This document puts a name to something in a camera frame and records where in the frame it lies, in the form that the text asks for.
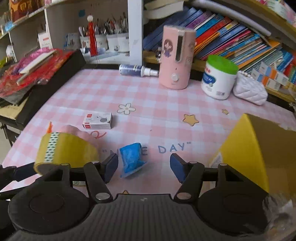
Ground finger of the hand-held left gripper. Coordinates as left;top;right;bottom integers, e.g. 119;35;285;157
0;189;26;201
0;162;36;183

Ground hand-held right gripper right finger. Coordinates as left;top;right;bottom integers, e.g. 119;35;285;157
170;153;270;202

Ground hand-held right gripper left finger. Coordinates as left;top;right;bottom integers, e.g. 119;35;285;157
38;153;119;204

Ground blue crinkled packet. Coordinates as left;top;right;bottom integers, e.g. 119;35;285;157
120;142;148;179

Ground yellow tape roll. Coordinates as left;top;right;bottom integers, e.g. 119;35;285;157
33;121;100;178

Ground yellow cardboard box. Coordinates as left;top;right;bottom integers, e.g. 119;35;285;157
208;113;296;200

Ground black keyboard stand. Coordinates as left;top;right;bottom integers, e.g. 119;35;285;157
0;123;19;146

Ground small white staple box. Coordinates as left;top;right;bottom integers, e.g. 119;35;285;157
83;112;113;130

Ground red plastic bags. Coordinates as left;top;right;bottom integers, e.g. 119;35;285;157
0;47;74;98

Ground white jar green lid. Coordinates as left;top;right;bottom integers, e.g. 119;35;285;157
201;55;239;100

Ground dark blue spray bottle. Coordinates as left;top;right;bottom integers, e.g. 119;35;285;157
119;64;159;77

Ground black electronic keyboard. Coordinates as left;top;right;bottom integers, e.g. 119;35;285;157
0;50;86;127

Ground pink humidifier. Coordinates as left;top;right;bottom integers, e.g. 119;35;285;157
158;25;196;90

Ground white quilted purse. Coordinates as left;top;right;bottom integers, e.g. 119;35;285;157
232;71;269;106

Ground white booklet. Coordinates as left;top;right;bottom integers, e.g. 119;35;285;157
20;50;56;75

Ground crumpled clear plastic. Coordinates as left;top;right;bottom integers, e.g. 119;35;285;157
264;192;296;241

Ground blue white card packet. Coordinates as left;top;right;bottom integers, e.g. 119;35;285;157
65;34;80;47

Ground white carton red label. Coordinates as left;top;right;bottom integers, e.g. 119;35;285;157
38;31;52;49

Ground red tassel doll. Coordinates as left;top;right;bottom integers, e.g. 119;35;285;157
87;14;97;57

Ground row of colourful books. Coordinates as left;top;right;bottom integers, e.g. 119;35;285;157
143;7;296;70

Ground blue tissue pack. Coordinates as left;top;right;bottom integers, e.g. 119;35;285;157
0;21;14;33

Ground white desktop shelf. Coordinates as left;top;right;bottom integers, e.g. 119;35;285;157
0;0;142;63

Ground stacked white open books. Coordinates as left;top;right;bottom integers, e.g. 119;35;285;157
144;0;185;19

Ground fortune god printed box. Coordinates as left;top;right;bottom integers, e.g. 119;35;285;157
9;0;44;21

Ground wooden bookshelf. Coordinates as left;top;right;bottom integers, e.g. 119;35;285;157
142;0;296;102

